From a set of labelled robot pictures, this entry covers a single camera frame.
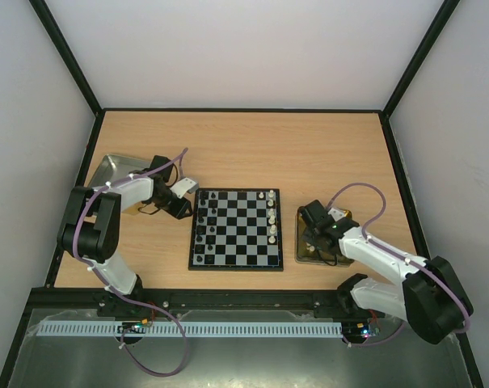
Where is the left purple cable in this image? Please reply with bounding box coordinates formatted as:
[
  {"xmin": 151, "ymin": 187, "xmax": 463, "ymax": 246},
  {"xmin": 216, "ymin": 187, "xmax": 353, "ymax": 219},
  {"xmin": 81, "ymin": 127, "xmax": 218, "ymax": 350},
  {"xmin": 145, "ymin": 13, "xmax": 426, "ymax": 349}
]
[{"xmin": 74, "ymin": 146, "xmax": 189, "ymax": 374}]

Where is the light blue slotted cable duct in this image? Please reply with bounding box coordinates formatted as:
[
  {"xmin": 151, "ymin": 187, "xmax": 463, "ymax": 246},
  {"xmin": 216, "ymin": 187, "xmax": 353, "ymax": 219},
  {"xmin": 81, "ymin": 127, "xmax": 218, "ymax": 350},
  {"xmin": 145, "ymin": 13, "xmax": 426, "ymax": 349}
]
[{"xmin": 36, "ymin": 320, "xmax": 342, "ymax": 339}]

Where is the gold metal tin tray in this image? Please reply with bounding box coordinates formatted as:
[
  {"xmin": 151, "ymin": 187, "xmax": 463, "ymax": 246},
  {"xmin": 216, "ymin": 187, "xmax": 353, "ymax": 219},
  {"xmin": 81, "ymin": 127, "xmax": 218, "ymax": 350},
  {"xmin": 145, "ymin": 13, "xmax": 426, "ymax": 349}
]
[{"xmin": 295, "ymin": 207, "xmax": 354, "ymax": 268}]

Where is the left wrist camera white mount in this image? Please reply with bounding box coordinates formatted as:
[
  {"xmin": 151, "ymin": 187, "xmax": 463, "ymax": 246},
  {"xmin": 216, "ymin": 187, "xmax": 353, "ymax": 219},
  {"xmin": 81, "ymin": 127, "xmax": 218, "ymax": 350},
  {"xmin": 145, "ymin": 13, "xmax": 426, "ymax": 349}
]
[{"xmin": 170, "ymin": 177, "xmax": 199, "ymax": 199}]

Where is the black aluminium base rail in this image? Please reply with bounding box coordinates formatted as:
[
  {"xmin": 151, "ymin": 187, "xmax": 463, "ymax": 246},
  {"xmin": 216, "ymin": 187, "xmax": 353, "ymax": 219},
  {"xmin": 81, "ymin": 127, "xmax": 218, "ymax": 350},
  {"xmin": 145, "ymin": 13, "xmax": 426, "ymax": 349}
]
[{"xmin": 26, "ymin": 285, "xmax": 369, "ymax": 320}]

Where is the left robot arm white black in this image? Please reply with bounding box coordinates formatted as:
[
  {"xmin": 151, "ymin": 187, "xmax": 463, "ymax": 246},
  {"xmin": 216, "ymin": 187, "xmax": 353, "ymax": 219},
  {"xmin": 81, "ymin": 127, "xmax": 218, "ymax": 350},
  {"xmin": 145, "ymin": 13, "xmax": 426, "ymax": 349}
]
[{"xmin": 57, "ymin": 150, "xmax": 198, "ymax": 314}]

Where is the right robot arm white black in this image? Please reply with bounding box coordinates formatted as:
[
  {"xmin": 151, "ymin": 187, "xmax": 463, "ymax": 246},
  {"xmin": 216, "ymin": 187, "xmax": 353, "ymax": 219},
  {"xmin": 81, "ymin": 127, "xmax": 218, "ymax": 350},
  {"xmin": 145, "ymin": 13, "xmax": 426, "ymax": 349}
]
[{"xmin": 298, "ymin": 200, "xmax": 474, "ymax": 344}]

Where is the silver metal tin tray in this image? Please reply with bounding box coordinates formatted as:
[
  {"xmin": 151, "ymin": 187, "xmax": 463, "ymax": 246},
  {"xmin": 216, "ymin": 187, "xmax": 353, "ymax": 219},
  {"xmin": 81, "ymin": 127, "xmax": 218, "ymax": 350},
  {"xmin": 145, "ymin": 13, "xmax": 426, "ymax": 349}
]
[{"xmin": 84, "ymin": 152, "xmax": 153, "ymax": 215}]

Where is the black white chess board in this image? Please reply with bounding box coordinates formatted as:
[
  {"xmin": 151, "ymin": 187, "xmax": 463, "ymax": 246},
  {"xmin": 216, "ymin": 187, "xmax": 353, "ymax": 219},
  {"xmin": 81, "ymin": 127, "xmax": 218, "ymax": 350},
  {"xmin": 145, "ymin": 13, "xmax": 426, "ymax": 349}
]
[{"xmin": 188, "ymin": 188, "xmax": 284, "ymax": 272}]

